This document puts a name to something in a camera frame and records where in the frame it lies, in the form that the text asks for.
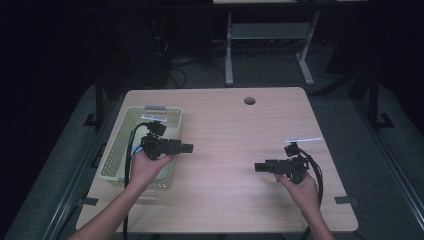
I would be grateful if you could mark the person's right hand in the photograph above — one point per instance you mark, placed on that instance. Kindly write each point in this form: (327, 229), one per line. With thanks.
(305, 195)

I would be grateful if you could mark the pale yellow plastic basket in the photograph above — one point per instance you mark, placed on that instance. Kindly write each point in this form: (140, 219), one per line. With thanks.
(116, 150)

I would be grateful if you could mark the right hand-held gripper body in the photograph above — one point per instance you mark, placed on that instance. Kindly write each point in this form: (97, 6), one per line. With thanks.
(295, 166)

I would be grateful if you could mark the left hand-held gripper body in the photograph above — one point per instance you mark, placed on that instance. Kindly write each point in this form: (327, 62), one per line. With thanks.
(160, 146)

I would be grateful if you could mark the person's left hand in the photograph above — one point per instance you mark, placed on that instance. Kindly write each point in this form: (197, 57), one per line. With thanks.
(145, 170)

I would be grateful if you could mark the white metal desk frame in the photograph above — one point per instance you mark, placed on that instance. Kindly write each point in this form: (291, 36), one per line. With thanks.
(266, 30)

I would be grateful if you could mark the black tape strip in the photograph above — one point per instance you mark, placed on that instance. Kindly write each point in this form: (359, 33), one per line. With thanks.
(346, 200)
(87, 201)

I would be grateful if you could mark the black metal stand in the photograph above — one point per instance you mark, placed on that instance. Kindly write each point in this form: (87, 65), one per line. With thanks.
(374, 100)
(99, 100)

